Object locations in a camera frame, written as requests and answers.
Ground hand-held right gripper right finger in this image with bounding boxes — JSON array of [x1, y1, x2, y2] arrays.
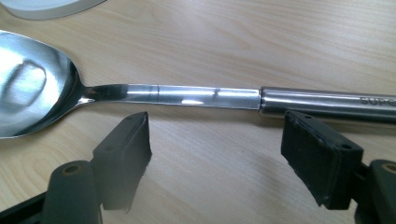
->
[[280, 109, 396, 224]]

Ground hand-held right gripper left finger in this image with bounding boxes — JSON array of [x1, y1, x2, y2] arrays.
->
[[42, 111, 153, 224]]

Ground large stainless steel spoon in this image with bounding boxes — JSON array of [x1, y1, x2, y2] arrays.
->
[[0, 29, 396, 140]]

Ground white plate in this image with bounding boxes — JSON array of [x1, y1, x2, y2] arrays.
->
[[0, 0, 106, 21]]

